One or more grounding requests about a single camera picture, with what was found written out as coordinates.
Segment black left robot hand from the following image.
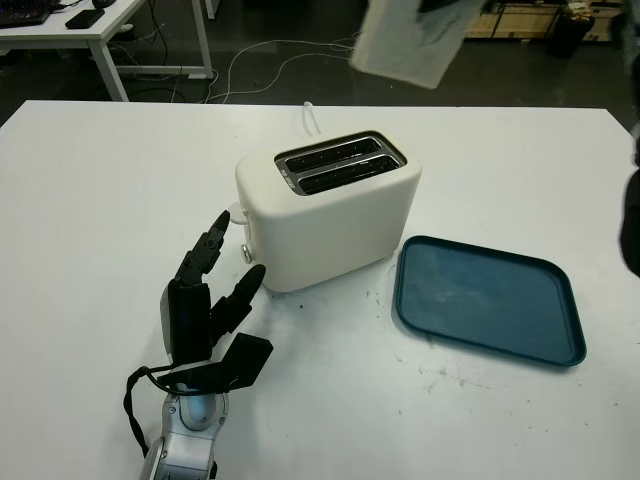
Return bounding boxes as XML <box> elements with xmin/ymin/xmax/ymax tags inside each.
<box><xmin>159</xmin><ymin>209</ymin><xmax>267</xmax><ymax>364</ymax></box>

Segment pale bread slice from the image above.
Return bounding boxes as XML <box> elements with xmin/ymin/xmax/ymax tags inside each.
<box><xmin>349</xmin><ymin>0</ymin><xmax>484</xmax><ymax>90</ymax></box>

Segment white two-slot toaster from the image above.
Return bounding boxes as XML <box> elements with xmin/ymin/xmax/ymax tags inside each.
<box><xmin>234</xmin><ymin>130</ymin><xmax>423</xmax><ymax>294</ymax></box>

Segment dark blue plastic tray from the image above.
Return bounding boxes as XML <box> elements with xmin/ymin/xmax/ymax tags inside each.
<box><xmin>391</xmin><ymin>235</ymin><xmax>587</xmax><ymax>370</ymax></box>

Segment stacked wooden crates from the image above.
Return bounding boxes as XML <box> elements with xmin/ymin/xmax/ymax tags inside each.
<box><xmin>462</xmin><ymin>0</ymin><xmax>640</xmax><ymax>41</ymax></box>

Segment black trash bin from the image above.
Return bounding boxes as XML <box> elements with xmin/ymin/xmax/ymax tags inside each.
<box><xmin>544</xmin><ymin>2</ymin><xmax>591</xmax><ymax>59</ymax></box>

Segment white office desk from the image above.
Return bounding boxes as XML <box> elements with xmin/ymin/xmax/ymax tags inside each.
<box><xmin>0</xmin><ymin>0</ymin><xmax>217</xmax><ymax>101</ymax></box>

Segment black smartphone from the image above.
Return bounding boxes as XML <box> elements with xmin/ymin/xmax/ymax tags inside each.
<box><xmin>64</xmin><ymin>8</ymin><xmax>106</xmax><ymax>30</ymax></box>

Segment black laptop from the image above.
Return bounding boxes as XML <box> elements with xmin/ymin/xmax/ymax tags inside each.
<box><xmin>0</xmin><ymin>7</ymin><xmax>54</xmax><ymax>29</ymax></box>

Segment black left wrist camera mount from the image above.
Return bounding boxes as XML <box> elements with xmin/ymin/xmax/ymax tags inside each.
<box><xmin>154</xmin><ymin>333</ymin><xmax>275</xmax><ymax>396</ymax></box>

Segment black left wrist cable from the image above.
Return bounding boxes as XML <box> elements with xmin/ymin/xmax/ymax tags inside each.
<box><xmin>124</xmin><ymin>366</ymin><xmax>174</xmax><ymax>444</ymax></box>

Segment white toaster power cord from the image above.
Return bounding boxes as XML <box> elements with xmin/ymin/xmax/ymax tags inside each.
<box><xmin>301</xmin><ymin>101</ymin><xmax>324</xmax><ymax>137</ymax></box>

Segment white cable on floor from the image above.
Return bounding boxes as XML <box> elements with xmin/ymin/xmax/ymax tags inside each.
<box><xmin>207</xmin><ymin>37</ymin><xmax>361</xmax><ymax>104</ymax></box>

